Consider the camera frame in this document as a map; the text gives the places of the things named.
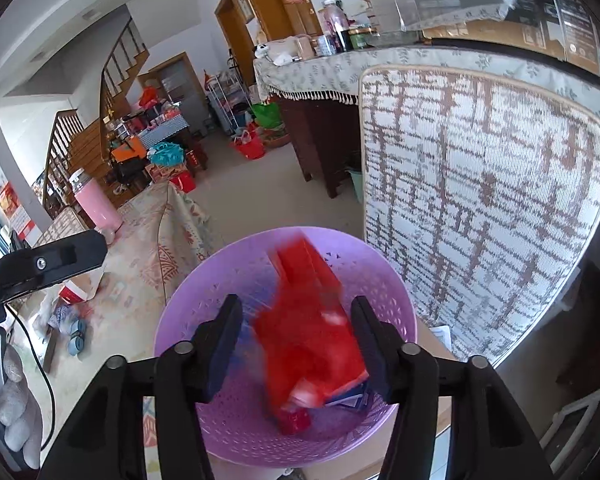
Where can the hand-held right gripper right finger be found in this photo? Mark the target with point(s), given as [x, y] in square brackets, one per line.
[375, 355]

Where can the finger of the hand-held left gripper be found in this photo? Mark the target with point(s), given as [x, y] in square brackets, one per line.
[45, 262]

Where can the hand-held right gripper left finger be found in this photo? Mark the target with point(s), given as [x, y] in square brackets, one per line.
[221, 355]

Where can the red white paper box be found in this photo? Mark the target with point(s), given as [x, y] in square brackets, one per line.
[72, 294]

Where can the red plastic packet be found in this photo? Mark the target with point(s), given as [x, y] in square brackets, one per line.
[310, 340]

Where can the purple plastic basket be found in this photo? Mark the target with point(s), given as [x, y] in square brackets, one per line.
[205, 272]

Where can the person's left hand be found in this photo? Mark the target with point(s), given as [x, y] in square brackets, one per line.
[20, 410]

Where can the blue white packet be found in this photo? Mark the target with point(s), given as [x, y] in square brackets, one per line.
[351, 400]

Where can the pink thermos bottle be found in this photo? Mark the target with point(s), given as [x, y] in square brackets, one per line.
[96, 202]

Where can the blue slippers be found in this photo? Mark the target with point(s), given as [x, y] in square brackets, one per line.
[79, 337]

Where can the wooden staircase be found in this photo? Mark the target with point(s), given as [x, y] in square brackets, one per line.
[87, 145]

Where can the orange box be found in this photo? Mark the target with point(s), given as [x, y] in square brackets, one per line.
[127, 150]

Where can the red gift box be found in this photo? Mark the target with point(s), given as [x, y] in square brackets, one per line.
[182, 181]

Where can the teal bag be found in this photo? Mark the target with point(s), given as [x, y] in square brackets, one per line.
[167, 154]

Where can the green plastic bin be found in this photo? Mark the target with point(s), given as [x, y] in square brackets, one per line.
[356, 185]

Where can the checkered cloth side table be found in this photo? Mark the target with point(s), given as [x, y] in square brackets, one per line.
[162, 127]

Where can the chair with patterned cushion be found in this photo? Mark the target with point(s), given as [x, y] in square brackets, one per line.
[480, 200]

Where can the dark wooden sideboard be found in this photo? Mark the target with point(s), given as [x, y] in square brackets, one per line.
[320, 140]

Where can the green bag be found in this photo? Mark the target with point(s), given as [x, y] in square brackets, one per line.
[267, 114]

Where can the leaf print sideboard cloth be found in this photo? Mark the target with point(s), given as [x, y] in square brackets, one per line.
[320, 72]

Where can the white plush toy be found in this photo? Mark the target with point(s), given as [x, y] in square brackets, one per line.
[262, 51]

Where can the pink lidded jar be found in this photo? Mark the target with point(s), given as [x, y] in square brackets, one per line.
[332, 25]

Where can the red wall calendar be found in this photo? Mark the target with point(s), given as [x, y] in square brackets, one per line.
[11, 205]

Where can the white metal frame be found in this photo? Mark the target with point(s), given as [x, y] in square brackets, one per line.
[580, 410]

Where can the framed wall picture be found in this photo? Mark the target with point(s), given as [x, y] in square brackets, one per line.
[243, 4]

